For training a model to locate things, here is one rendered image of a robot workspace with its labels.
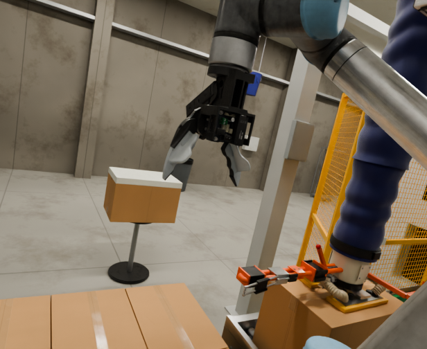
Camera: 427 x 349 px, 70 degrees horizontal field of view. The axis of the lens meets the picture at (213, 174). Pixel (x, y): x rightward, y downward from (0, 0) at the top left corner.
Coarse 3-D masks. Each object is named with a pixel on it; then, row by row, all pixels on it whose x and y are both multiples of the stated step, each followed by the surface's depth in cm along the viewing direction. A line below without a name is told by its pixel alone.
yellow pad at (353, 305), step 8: (328, 296) 138; (352, 296) 137; (376, 296) 147; (336, 304) 133; (344, 304) 133; (352, 304) 134; (360, 304) 137; (368, 304) 139; (376, 304) 142; (344, 312) 130
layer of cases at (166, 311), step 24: (144, 288) 189; (168, 288) 194; (0, 312) 145; (24, 312) 148; (48, 312) 152; (72, 312) 155; (96, 312) 159; (120, 312) 162; (144, 312) 166; (168, 312) 171; (192, 312) 175; (0, 336) 132; (24, 336) 135; (48, 336) 137; (72, 336) 140; (96, 336) 143; (120, 336) 146; (144, 336) 149; (168, 336) 153; (192, 336) 156; (216, 336) 160
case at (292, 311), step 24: (288, 288) 142; (312, 288) 147; (264, 312) 152; (288, 312) 138; (312, 312) 127; (336, 312) 130; (360, 312) 134; (384, 312) 138; (264, 336) 151; (288, 336) 137; (312, 336) 126; (336, 336) 121; (360, 336) 130
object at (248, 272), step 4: (240, 268) 118; (244, 268) 118; (248, 268) 119; (252, 268) 120; (256, 268) 121; (240, 272) 118; (244, 272) 115; (248, 272) 116; (252, 272) 116; (256, 272) 117; (260, 272) 118; (236, 276) 119; (248, 276) 113; (252, 276) 114; (256, 276) 115; (260, 276) 116; (264, 276) 117; (240, 280) 117; (248, 280) 113; (252, 280) 114; (244, 284) 115; (248, 284) 113
